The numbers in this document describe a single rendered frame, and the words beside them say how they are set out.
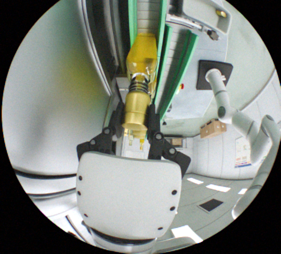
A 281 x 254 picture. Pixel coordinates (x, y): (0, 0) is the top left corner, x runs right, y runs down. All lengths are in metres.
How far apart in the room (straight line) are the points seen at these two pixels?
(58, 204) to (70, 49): 0.28
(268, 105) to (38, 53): 3.78
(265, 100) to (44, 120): 3.83
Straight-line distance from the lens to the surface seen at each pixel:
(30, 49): 0.15
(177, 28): 0.34
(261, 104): 3.72
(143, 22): 0.33
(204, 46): 0.55
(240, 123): 0.43
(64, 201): 0.23
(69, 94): 0.18
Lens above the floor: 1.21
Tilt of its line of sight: 24 degrees down
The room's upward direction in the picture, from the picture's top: 175 degrees counter-clockwise
